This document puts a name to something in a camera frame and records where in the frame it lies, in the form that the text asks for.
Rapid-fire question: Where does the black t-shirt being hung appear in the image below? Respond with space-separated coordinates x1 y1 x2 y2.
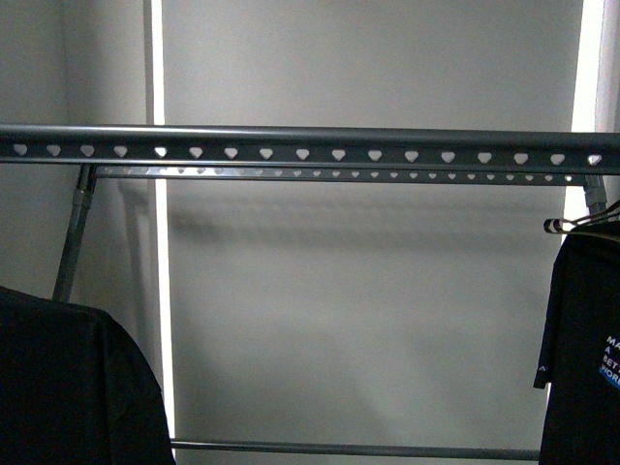
1 289 175 464

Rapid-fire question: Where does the grey metal clothes rack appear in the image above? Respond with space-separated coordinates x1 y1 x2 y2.
0 123 620 461

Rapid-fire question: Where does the black printed t-shirt hanging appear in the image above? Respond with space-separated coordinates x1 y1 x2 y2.
534 222 619 464

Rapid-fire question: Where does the metal wire hanger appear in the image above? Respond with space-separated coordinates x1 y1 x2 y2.
542 201 619 234

